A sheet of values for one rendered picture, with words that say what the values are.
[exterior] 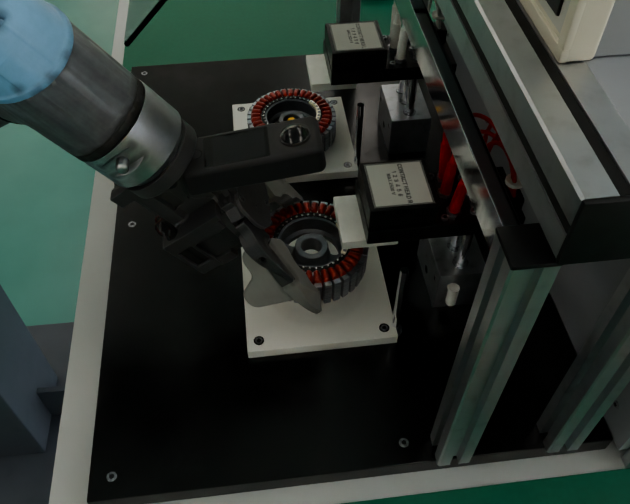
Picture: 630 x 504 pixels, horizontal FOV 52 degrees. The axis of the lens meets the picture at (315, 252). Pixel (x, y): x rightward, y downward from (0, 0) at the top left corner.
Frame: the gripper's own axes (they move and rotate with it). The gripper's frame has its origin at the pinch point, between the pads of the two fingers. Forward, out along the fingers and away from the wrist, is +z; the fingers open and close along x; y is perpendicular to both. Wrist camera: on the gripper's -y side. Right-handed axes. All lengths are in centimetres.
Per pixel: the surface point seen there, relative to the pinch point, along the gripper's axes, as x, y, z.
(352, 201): -2.0, -5.9, -1.6
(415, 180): -0.1, -12.6, -1.9
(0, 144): -123, 116, 25
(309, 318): 4.6, 3.8, 3.4
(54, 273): -68, 97, 37
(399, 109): -22.2, -10.4, 9.2
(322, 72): -23.3, -5.7, -0.9
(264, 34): -53, 6, 8
